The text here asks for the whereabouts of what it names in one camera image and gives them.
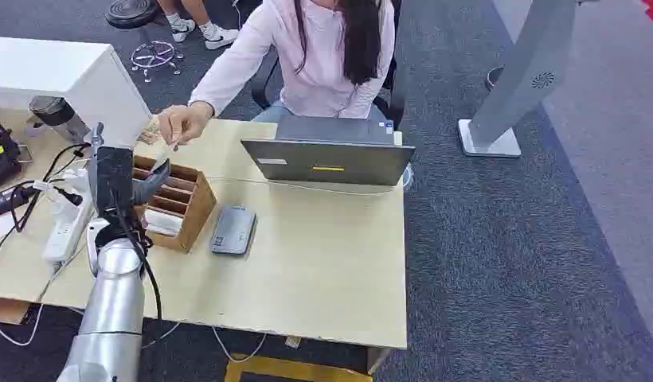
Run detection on brown cardboard box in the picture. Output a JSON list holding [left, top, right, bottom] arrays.
[[0, 296, 33, 325]]

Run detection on black desk cable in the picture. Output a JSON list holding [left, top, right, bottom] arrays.
[[0, 142, 92, 265]]

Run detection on person in white shoes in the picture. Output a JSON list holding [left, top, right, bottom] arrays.
[[156, 0, 241, 52]]

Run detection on white card stack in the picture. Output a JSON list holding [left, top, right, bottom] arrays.
[[143, 209, 185, 236]]

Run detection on black round base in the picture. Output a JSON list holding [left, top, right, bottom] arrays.
[[104, 0, 162, 30]]

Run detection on black power adapter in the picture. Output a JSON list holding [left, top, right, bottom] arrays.
[[0, 184, 38, 221]]

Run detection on person's right hand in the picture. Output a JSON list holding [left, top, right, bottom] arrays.
[[157, 101, 216, 147]]

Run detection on black handheld device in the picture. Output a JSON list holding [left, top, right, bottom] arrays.
[[0, 116, 25, 192]]

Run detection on grey floor stand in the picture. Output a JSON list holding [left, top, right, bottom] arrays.
[[457, 0, 579, 159]]

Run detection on patterned brown packet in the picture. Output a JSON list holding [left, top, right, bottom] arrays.
[[137, 116, 165, 146]]

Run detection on dark round bin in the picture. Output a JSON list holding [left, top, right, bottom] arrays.
[[483, 65, 506, 92]]

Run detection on grey laptop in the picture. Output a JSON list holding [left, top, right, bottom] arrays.
[[240, 115, 416, 187]]

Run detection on wooden card box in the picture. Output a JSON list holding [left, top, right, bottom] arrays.
[[130, 154, 217, 254]]

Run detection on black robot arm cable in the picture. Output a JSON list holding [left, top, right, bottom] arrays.
[[111, 199, 164, 322]]

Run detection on white power strip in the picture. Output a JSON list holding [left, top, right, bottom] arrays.
[[40, 170, 96, 265]]

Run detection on chrome star chair base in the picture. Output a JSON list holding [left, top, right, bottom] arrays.
[[129, 40, 186, 84]]

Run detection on yellow wooden frame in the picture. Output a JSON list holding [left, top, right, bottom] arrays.
[[224, 353, 374, 382]]

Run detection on white hanging cable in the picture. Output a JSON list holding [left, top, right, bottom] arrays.
[[0, 298, 46, 348], [210, 325, 268, 364]]

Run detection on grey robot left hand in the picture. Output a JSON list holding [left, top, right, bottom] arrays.
[[86, 122, 173, 221]]

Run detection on grey drink tumbler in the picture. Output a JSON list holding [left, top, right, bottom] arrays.
[[27, 95, 91, 144]]

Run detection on white cabinet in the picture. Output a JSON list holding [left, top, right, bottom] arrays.
[[0, 36, 154, 149]]

